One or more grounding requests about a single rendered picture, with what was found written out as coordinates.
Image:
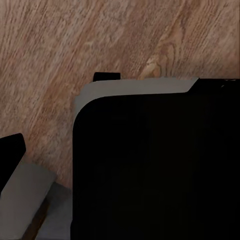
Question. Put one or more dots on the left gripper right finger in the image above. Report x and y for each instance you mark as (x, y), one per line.
(232, 149)

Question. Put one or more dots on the door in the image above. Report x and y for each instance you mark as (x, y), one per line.
(33, 230)

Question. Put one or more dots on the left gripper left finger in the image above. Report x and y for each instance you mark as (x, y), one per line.
(12, 149)

